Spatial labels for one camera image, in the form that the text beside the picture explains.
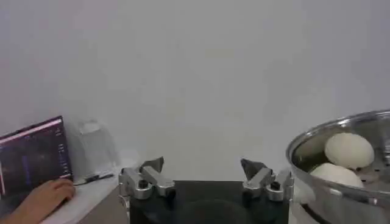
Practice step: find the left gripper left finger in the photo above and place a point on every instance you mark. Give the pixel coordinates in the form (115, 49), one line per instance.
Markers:
(152, 178)

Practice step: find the clear glass jar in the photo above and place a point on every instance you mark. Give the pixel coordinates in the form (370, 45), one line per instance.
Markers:
(91, 149)

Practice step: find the white steamed bun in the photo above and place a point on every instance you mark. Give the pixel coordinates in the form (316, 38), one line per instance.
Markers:
(350, 150)
(335, 175)

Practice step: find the person's hand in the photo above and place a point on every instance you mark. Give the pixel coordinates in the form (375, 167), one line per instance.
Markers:
(48, 194)

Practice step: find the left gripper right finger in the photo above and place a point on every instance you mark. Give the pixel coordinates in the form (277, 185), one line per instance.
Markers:
(259, 179)

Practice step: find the dark screen laptop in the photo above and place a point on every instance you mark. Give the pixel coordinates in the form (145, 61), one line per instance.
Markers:
(30, 158)

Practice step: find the steel steamer pot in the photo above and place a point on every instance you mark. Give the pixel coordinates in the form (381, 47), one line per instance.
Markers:
(335, 201)

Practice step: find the white side table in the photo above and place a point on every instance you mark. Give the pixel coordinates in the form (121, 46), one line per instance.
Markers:
(88, 198)

